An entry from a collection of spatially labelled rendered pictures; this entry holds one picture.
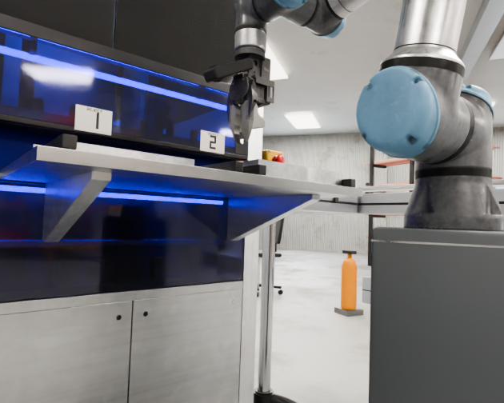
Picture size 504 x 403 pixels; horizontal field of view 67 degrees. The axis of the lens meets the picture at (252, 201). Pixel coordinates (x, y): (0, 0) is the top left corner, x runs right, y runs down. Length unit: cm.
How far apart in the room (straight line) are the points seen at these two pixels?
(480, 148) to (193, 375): 91
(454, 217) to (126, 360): 82
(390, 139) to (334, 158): 1019
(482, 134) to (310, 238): 1008
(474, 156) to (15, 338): 95
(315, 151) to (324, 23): 993
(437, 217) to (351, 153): 1009
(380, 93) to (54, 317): 81
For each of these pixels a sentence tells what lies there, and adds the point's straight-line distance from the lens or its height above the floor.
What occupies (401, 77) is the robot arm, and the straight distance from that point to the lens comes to 56.
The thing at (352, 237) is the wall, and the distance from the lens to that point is 1055.
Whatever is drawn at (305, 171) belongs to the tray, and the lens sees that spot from 84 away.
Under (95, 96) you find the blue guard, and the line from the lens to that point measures 102.
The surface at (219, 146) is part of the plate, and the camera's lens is 115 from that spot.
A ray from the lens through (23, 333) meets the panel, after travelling 99.
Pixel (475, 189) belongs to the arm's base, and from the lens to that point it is 68.
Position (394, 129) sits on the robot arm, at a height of 92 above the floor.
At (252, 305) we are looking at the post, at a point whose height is 52.
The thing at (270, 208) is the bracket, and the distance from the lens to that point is 101.
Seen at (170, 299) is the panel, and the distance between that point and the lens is 109.
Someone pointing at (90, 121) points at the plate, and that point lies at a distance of 100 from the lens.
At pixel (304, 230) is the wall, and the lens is 1072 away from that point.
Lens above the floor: 79
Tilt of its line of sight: 3 degrees up
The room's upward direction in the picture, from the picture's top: 2 degrees clockwise
